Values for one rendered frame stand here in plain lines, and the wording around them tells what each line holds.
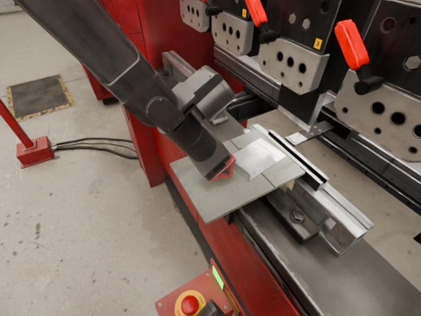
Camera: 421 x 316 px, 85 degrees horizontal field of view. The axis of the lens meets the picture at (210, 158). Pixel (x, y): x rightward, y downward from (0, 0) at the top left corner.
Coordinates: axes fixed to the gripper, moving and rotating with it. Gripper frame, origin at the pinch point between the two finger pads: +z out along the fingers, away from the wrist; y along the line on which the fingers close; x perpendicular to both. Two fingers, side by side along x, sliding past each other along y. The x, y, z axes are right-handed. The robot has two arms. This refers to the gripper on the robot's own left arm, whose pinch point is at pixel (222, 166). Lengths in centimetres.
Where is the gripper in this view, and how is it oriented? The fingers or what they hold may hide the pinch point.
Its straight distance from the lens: 51.7
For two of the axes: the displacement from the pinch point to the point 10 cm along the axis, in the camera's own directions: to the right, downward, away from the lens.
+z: 4.5, 4.1, 7.9
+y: -5.0, -6.2, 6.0
